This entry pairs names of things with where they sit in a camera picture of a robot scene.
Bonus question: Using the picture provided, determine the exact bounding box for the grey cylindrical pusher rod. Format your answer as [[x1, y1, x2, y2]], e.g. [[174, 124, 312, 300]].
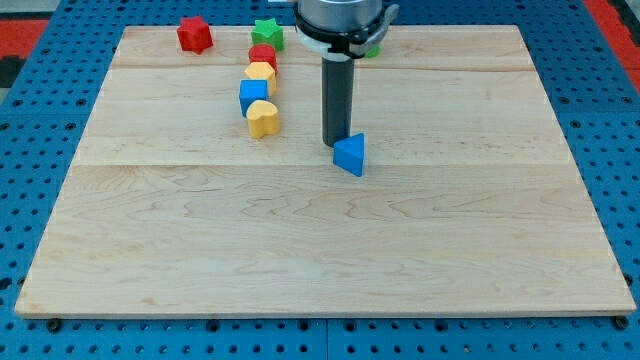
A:
[[321, 58, 354, 147]]

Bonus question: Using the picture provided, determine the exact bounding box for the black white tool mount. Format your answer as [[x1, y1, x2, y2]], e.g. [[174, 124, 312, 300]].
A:
[[293, 3, 400, 61]]

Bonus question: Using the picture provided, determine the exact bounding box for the blue triangle block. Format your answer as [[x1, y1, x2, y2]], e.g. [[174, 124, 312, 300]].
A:
[[333, 133, 366, 177]]

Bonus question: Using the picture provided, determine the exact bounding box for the blue cube block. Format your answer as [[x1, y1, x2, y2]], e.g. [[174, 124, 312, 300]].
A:
[[239, 79, 269, 117]]

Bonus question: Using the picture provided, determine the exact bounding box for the green block behind arm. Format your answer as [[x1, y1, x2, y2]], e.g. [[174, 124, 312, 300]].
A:
[[365, 45, 381, 58]]

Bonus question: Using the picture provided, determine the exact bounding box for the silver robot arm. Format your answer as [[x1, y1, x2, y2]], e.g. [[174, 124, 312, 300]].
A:
[[294, 0, 399, 147]]

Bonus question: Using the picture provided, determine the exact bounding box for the green star block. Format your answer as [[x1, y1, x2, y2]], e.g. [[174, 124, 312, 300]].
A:
[[251, 18, 285, 51]]

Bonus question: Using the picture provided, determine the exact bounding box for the red cylinder block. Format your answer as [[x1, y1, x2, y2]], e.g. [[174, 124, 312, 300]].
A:
[[248, 43, 278, 73]]

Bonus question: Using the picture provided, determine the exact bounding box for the yellow hexagon block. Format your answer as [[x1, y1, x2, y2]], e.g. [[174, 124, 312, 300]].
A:
[[244, 61, 277, 97]]

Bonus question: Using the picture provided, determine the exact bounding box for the yellow heart block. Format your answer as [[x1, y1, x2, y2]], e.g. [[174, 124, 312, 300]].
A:
[[246, 100, 280, 139]]

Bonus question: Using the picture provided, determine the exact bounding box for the red star block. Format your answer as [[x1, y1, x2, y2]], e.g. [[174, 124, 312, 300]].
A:
[[177, 16, 214, 54]]

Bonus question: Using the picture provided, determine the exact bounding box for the wooden board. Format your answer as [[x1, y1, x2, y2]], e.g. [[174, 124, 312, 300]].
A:
[[15, 25, 636, 319]]

